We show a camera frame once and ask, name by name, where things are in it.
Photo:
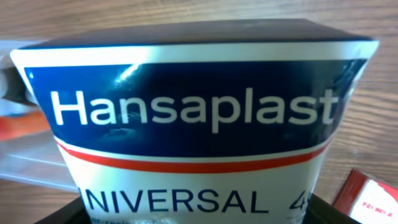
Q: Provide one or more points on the red medicine sachet box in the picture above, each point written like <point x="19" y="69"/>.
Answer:
<point x="367" y="199"/>

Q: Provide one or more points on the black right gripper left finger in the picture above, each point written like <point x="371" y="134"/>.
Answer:
<point x="72" y="213"/>

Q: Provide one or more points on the white Hansaplast plaster box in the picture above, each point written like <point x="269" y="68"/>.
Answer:
<point x="196" y="122"/>

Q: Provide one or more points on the clear plastic container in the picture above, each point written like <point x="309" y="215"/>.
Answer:
<point x="35" y="158"/>

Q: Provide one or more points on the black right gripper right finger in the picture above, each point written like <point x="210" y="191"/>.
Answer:
<point x="320" y="212"/>

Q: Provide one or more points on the dark bottle white cap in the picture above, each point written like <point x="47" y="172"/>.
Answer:
<point x="13" y="88"/>

